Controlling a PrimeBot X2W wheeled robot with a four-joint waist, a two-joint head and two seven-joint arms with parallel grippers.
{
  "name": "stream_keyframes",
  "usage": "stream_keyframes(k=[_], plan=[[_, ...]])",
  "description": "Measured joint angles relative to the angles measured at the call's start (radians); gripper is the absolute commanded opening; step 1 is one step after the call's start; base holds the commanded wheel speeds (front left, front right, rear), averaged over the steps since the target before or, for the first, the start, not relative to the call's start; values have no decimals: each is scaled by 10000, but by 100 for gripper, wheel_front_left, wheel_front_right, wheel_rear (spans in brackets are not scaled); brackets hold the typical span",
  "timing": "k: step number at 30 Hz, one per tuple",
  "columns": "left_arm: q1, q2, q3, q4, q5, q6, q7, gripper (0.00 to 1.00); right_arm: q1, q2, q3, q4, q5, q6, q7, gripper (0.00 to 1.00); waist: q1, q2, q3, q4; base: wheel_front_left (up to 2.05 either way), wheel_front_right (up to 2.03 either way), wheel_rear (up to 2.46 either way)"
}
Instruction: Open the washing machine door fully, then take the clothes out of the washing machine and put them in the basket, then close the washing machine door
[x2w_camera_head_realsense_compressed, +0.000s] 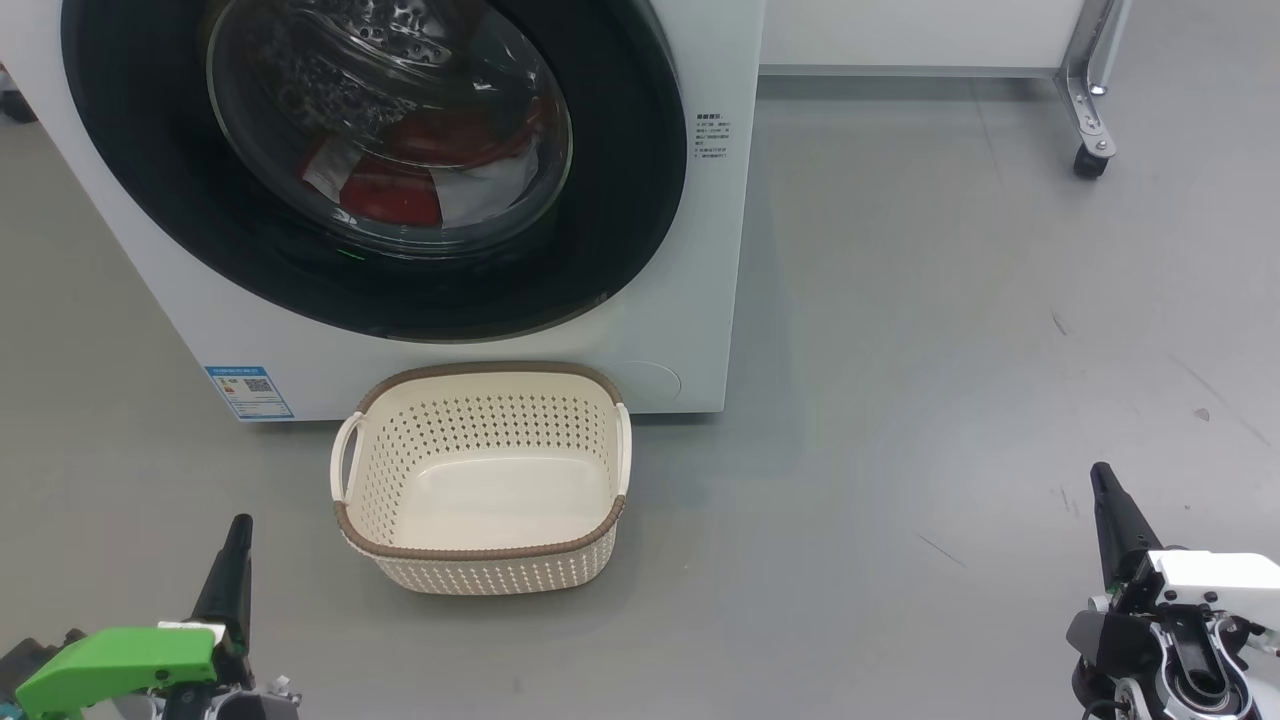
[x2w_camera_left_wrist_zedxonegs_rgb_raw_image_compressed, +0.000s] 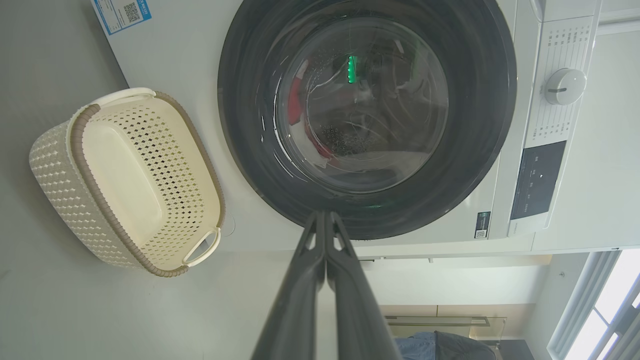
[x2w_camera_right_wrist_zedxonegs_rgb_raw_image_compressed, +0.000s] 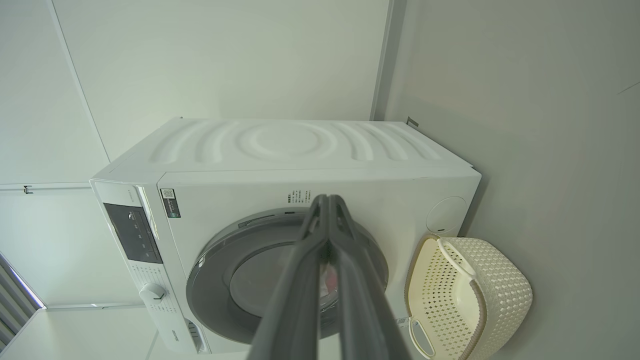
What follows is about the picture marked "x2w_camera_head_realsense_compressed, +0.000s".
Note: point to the blue energy label sticker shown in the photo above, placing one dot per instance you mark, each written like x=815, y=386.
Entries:
x=250, y=392

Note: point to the silver metal frame leg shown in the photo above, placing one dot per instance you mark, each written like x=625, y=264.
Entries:
x=1085, y=90

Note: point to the white garment with red trim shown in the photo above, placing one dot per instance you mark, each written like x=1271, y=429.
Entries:
x=490, y=190

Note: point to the white front-load washing machine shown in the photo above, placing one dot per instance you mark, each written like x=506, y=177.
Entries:
x=690, y=300

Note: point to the cream perforated laundry basket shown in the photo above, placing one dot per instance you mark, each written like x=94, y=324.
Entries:
x=480, y=500

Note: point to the black text instruction label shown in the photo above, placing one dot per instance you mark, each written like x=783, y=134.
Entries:
x=712, y=135

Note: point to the red Bulls basketball jersey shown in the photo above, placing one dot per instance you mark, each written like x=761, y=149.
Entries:
x=390, y=200

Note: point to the small dark floor object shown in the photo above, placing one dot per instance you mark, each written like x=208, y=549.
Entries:
x=18, y=105

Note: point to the white flat panel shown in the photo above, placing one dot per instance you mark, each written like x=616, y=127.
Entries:
x=900, y=30

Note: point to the round black glass washer door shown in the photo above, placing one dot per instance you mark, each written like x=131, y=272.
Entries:
x=620, y=150

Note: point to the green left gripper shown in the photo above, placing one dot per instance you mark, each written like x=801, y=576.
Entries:
x=120, y=665

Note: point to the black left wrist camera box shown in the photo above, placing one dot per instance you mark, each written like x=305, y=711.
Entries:
x=30, y=658

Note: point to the black caster wheel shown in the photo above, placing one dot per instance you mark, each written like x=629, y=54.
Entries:
x=1090, y=163

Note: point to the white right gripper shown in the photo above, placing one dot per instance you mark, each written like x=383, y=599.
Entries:
x=1220, y=585

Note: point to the round drain filter cover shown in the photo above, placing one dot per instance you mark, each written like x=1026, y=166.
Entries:
x=650, y=385

